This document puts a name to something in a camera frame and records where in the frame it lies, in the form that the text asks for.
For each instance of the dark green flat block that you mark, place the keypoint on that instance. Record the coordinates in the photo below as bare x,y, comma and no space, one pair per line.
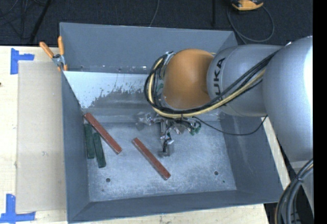
99,151
89,142

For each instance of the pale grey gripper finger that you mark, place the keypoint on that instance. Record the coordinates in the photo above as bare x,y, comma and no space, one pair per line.
171,148
163,153

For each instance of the pale wood flat board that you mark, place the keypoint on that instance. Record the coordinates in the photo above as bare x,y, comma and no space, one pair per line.
38,128

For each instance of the grey metal bin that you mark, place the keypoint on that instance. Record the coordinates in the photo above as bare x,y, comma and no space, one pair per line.
143,46

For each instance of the red-brown flat block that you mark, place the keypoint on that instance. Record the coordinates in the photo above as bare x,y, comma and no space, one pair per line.
152,159
103,133

